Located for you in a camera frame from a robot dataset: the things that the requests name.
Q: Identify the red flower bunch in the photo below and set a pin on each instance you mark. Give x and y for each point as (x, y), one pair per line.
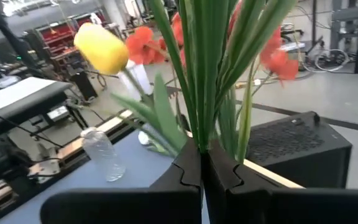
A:
(210, 62)

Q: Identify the red shelf rack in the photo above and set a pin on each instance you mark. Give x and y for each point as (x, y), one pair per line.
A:
(61, 34)

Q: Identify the black angled pole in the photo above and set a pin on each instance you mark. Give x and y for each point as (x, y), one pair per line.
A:
(11, 40)

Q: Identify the black perforated computer case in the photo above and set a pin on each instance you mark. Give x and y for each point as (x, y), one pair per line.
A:
(297, 146)

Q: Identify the grey side table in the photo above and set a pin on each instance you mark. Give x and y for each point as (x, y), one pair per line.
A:
(20, 99)

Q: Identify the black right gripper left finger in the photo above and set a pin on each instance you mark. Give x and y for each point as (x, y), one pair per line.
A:
(172, 199)

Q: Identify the silver metal bracket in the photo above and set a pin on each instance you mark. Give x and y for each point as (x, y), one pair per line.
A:
(47, 166)

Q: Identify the yellow tulip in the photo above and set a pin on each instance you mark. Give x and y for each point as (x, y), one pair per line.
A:
(101, 46)

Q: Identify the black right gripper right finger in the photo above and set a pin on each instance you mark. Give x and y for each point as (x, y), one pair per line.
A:
(259, 205)

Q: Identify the clear cut-glass vase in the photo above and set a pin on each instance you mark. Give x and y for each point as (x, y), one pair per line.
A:
(102, 155)

